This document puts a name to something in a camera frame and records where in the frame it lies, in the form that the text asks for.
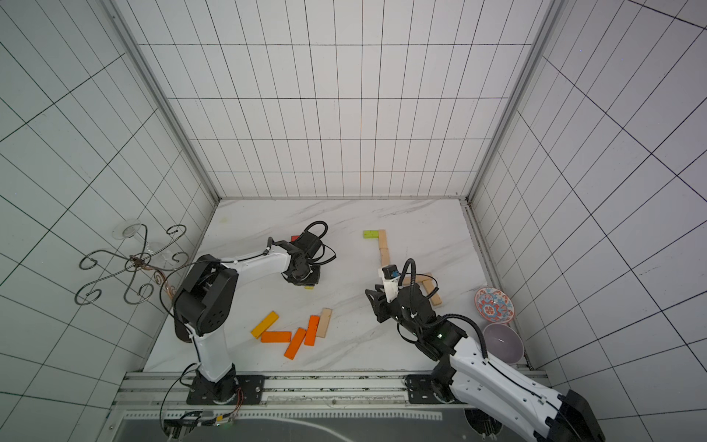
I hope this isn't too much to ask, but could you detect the natural block diagonal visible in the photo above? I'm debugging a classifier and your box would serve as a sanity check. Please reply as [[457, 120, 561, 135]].
[[422, 278, 442, 307], [379, 229, 388, 250]]

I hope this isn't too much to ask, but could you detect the natural block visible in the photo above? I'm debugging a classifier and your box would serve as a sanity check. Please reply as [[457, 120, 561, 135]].
[[414, 274, 434, 284], [379, 248, 390, 267], [316, 308, 333, 338]]

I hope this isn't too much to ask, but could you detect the long orange block bottom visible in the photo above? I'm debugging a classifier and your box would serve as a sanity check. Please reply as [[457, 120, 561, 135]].
[[284, 328, 307, 360]]

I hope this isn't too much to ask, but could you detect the orange block horizontal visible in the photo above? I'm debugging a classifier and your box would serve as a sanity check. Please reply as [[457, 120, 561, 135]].
[[261, 331, 292, 344]]

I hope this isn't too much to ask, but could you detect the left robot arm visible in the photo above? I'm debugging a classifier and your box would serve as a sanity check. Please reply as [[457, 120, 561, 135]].
[[169, 220, 336, 405]]

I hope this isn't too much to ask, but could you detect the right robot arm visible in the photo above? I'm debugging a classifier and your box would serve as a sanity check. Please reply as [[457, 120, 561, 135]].
[[365, 259, 606, 441]]

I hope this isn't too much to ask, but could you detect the yellow-orange wooden block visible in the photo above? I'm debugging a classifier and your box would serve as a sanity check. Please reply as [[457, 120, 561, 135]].
[[252, 311, 279, 339]]

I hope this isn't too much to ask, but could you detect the patterned red blue plate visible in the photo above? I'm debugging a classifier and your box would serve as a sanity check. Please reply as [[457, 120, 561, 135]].
[[474, 287, 516, 324]]

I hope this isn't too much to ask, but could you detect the lilac bowl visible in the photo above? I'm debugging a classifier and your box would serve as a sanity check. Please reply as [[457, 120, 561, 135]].
[[482, 323, 525, 365]]

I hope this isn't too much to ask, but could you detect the dark oval stand base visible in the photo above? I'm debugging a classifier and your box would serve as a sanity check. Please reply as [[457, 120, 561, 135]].
[[173, 318, 191, 344]]

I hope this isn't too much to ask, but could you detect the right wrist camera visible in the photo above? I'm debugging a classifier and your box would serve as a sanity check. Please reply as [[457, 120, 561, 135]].
[[379, 264, 401, 303]]

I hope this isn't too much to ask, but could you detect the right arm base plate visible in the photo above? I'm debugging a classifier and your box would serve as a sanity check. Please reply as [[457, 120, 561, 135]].
[[404, 374, 455, 405]]

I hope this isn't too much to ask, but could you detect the right base cable bundle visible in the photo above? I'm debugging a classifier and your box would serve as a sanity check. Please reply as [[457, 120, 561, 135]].
[[465, 408, 504, 440]]

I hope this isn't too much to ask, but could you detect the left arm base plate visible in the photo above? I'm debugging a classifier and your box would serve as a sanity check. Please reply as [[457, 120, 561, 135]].
[[186, 373, 266, 405]]

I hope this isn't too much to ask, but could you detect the ornate metal wire stand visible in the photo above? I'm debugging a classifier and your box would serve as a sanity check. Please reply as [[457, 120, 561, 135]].
[[74, 221, 189, 307]]

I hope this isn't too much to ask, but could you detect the aluminium mounting rail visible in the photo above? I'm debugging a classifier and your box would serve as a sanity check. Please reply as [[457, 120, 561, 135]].
[[112, 368, 559, 424]]

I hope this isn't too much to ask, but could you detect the electronics board with wires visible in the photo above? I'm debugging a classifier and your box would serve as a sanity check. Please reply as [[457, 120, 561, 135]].
[[158, 406, 240, 441]]

